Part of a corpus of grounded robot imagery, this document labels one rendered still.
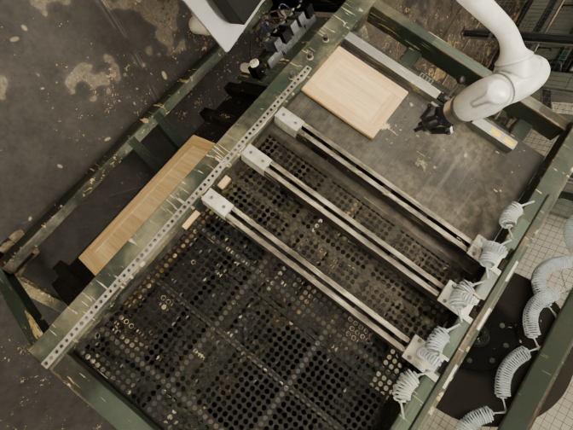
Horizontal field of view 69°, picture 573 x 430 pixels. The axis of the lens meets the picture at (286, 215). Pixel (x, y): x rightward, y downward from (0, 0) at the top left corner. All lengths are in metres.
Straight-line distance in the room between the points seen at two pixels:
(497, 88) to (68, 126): 1.96
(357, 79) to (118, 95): 1.28
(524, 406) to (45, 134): 2.53
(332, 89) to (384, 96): 0.25
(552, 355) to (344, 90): 1.50
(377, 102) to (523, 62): 0.83
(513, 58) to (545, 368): 1.36
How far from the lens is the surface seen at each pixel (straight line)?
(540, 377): 2.21
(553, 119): 2.36
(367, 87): 2.11
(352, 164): 1.84
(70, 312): 1.82
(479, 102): 1.31
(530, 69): 1.43
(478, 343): 2.27
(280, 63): 2.11
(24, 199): 2.48
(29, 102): 2.38
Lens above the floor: 2.27
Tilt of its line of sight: 39 degrees down
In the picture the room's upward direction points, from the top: 116 degrees clockwise
